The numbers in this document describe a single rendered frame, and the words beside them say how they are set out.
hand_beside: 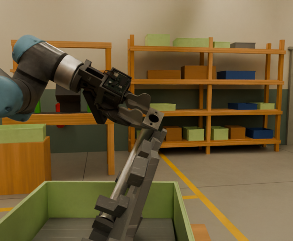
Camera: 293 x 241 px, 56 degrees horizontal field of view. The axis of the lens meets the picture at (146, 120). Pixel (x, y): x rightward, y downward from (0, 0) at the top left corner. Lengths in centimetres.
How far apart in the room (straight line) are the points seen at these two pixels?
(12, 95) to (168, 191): 55
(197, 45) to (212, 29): 88
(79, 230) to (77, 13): 516
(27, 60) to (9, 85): 16
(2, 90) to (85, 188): 46
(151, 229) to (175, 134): 453
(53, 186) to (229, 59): 560
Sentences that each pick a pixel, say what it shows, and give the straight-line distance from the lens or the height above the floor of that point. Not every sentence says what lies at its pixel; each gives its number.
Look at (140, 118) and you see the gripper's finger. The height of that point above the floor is 118.
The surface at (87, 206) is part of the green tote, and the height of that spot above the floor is 88.
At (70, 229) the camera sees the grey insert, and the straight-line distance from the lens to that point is 88.
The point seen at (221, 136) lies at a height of 34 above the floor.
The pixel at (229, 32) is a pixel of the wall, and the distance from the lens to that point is 631.
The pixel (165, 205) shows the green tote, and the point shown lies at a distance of 90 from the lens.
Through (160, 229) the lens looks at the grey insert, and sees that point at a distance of 85.
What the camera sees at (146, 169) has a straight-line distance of 39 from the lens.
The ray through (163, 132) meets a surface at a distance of 71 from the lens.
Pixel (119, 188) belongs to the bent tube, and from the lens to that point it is 71.
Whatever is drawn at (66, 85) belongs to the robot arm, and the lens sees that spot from 67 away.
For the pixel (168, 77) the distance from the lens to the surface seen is 522.
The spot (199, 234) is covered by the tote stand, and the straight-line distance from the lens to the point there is 96.
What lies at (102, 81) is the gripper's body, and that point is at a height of 126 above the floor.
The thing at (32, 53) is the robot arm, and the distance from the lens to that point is 69.
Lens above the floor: 124
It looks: 6 degrees down
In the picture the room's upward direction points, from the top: straight up
